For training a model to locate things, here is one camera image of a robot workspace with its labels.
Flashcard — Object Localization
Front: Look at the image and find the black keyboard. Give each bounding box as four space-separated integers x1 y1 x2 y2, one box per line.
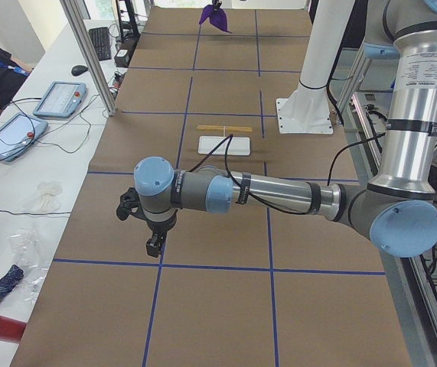
88 27 112 61

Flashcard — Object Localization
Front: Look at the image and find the blue teach pendant near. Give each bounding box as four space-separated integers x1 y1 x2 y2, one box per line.
0 112 48 161

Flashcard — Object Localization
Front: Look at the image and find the wooden rack rod outer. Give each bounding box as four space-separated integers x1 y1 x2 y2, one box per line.
197 125 253 134

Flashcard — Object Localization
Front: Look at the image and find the black computer mouse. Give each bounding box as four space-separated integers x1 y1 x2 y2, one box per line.
70 65 88 76

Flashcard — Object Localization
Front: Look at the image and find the white pedestal base plate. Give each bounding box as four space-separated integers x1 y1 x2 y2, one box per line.
276 96 334 135

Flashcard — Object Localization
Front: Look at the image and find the purple towel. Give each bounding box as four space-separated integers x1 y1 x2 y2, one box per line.
198 5 230 33

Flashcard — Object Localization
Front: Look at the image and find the aluminium frame post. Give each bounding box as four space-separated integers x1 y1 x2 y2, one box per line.
60 0 116 116

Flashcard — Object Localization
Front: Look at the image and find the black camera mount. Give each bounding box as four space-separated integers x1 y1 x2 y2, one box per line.
116 187 145 221

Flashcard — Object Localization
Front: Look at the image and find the white crumpled cloth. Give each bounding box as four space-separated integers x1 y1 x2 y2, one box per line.
23 181 63 214

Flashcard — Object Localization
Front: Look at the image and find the black computer box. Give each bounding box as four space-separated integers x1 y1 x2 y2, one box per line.
114 49 131 68

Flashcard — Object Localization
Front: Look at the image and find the clear plastic bag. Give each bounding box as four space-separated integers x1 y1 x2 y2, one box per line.
8 229 50 304

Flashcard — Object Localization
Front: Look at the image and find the blue teach pendant far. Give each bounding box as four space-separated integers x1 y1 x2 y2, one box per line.
33 81 87 119

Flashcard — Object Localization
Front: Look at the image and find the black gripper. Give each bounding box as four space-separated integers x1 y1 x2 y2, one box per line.
145 219 176 257
212 0 223 9

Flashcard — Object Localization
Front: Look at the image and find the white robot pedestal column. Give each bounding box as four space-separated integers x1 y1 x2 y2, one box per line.
276 0 357 135

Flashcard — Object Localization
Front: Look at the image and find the white towel rack base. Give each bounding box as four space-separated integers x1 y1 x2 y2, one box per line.
197 135 250 156

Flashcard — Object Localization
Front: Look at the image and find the blue teach pendant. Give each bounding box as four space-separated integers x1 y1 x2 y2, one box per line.
0 112 48 161
33 81 87 119

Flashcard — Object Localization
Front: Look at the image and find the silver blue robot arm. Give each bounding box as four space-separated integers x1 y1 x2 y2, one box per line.
117 1 437 258

